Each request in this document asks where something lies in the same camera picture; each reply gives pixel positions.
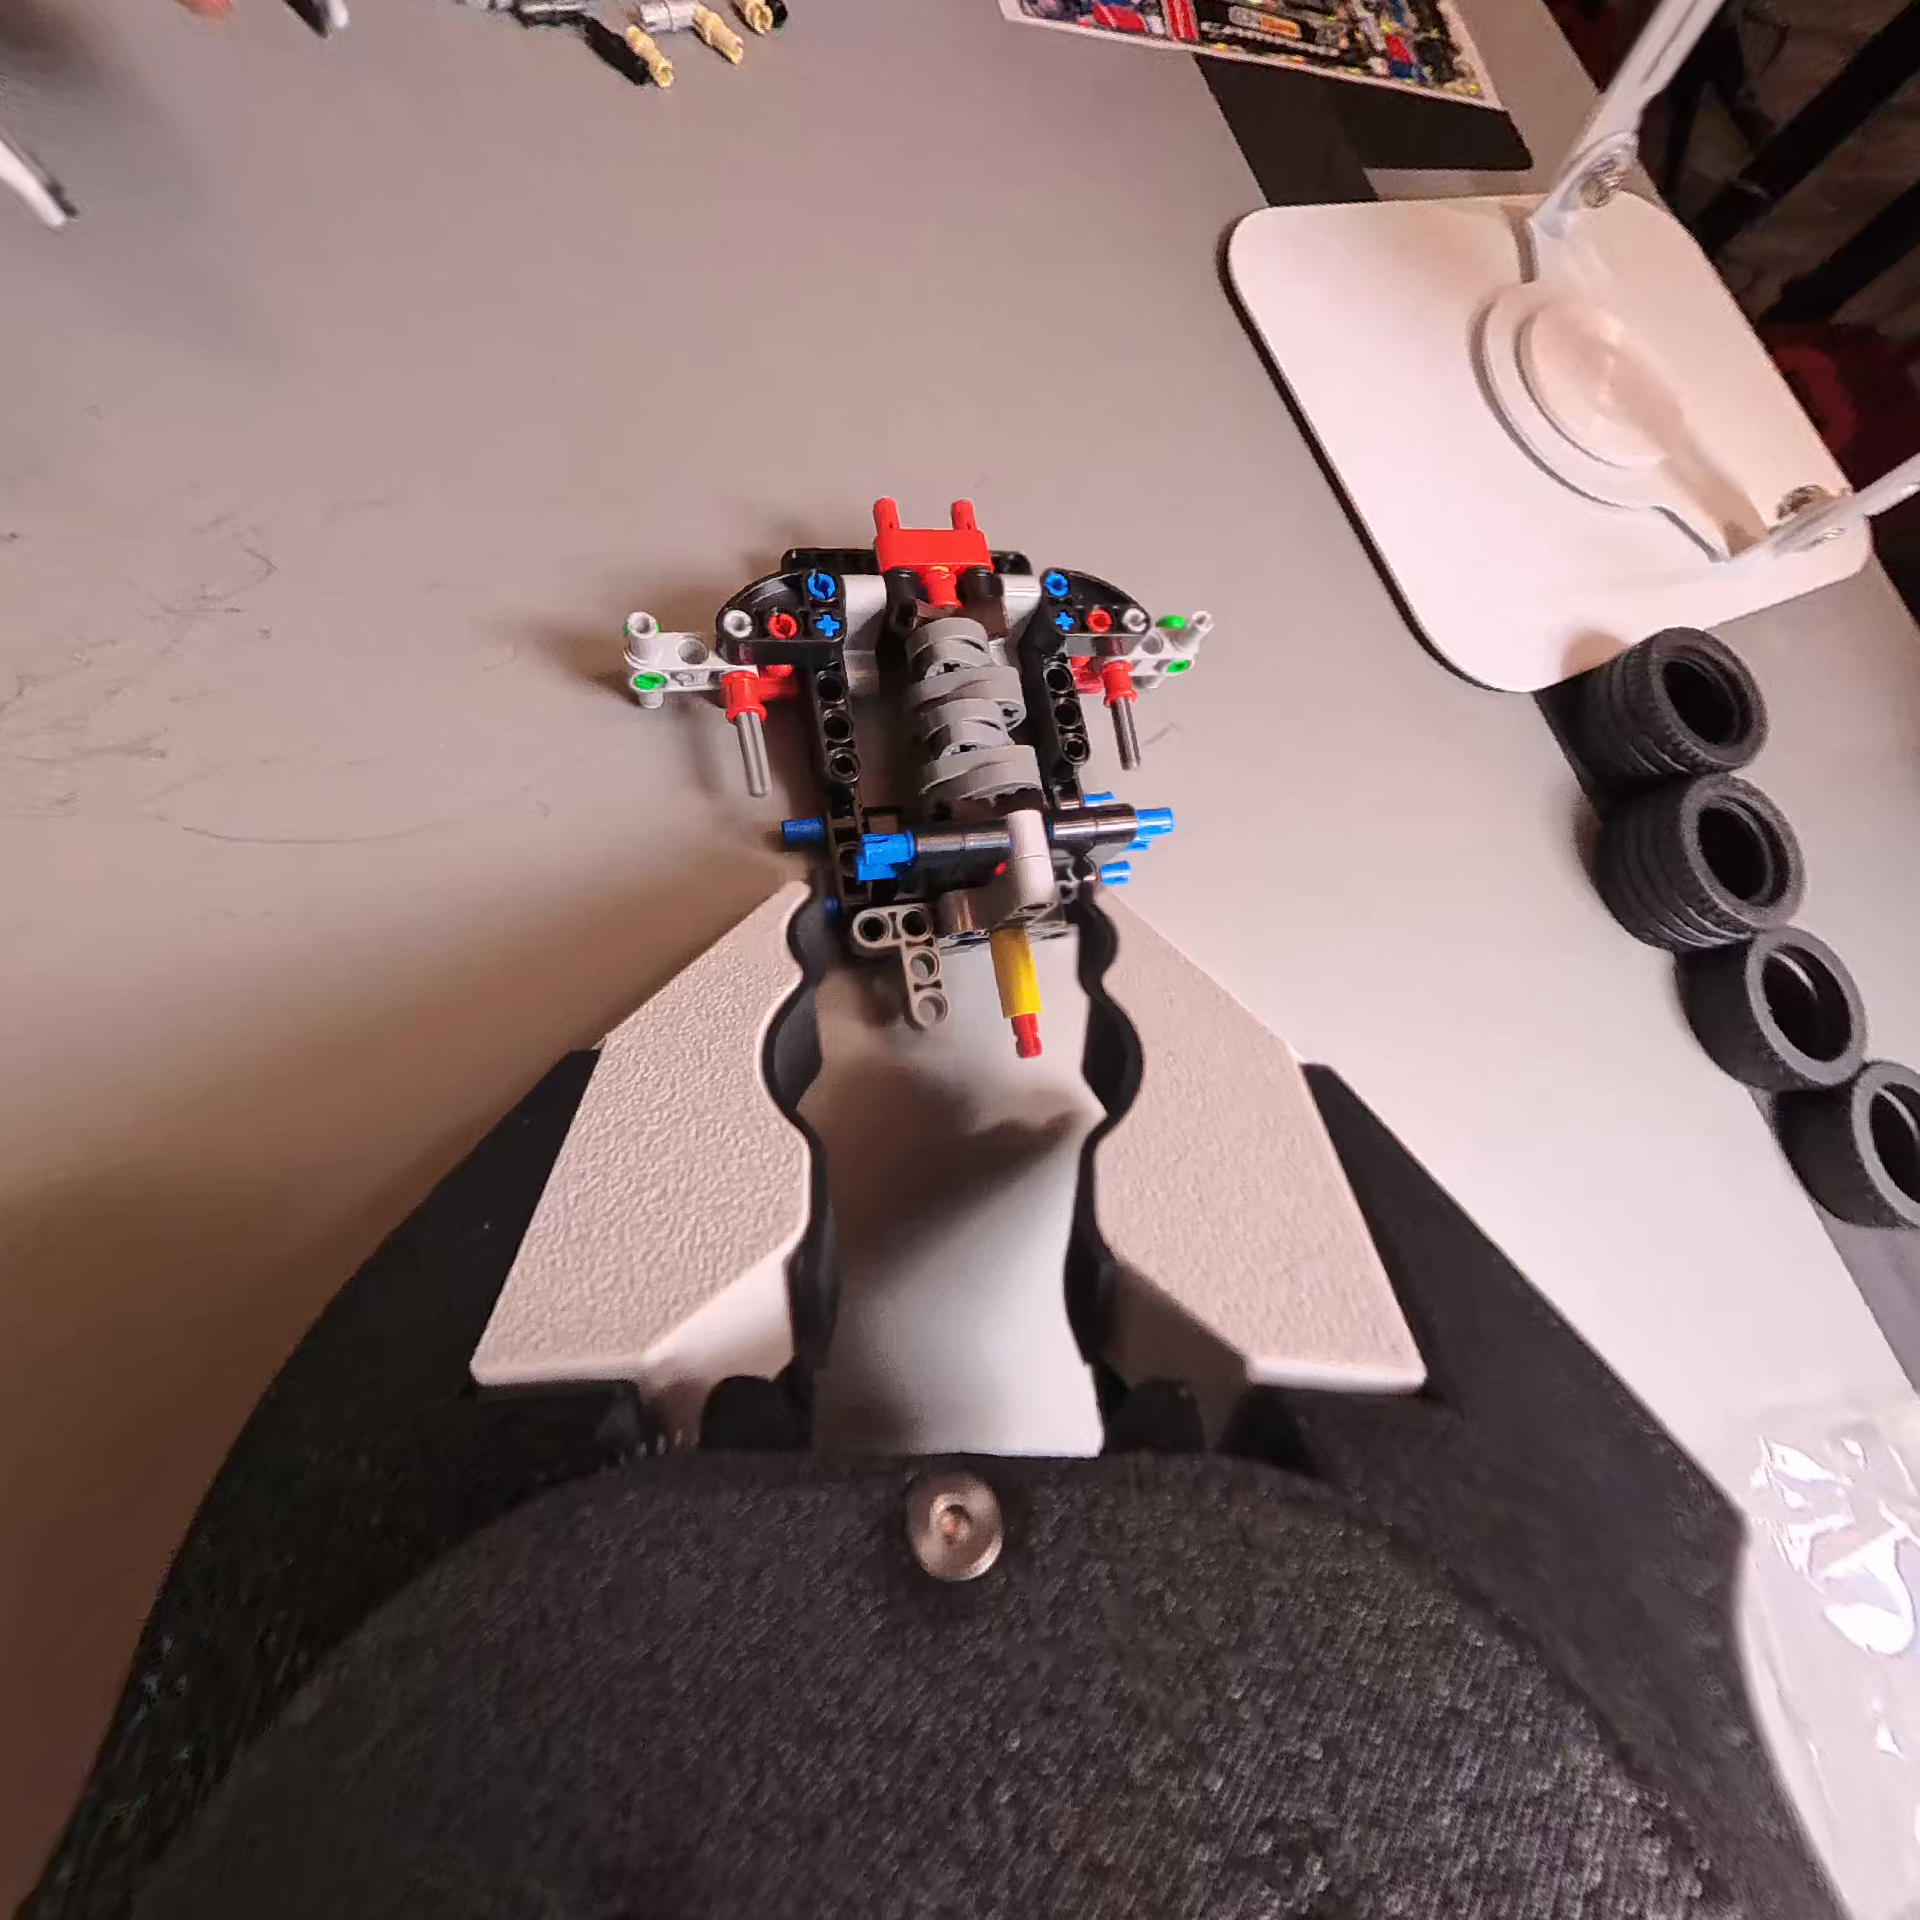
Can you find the black lego tyre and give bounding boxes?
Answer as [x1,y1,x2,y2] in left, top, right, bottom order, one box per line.
[1677,928,1874,1094]
[1565,626,1770,790]
[1775,1060,1920,1234]
[1593,770,1806,956]

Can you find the lego set box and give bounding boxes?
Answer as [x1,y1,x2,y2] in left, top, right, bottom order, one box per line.
[1535,682,1920,1351]

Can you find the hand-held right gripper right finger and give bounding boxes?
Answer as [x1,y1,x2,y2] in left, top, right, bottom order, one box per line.
[1069,896,1424,1394]

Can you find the crumpled clear plastic bag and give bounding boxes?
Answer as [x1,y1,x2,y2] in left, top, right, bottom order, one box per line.
[1738,1403,1920,1920]

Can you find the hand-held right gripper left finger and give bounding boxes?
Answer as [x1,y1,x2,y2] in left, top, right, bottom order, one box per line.
[469,882,841,1394]

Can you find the pile of loose lego pieces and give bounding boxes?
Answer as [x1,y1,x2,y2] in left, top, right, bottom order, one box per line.
[452,0,794,90]

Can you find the colourful printed sticker sheet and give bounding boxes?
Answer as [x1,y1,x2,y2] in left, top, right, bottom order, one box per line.
[998,0,1507,109]

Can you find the lego chassis assembly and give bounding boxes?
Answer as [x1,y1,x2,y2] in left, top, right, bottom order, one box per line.
[622,500,1214,1062]

